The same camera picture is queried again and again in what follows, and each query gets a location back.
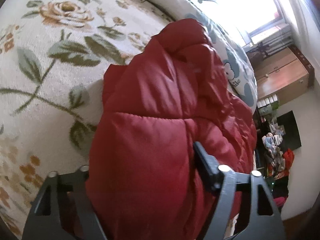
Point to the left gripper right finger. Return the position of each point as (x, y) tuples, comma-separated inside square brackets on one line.
[(259, 217)]

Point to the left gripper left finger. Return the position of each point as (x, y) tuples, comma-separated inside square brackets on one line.
[(46, 213)]

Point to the red quilted down jacket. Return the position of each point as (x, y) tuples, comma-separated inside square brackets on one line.
[(142, 180)]

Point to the pile of clothes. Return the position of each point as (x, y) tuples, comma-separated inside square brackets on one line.
[(278, 156)]

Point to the wooden wardrobe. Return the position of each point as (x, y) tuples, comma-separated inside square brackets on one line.
[(287, 74)]

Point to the floral beige bed blanket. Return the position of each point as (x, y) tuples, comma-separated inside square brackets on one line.
[(54, 54)]

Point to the blue cloud print duvet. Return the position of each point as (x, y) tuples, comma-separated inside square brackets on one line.
[(238, 68)]

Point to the black wall panel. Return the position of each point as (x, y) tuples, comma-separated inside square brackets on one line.
[(291, 136)]

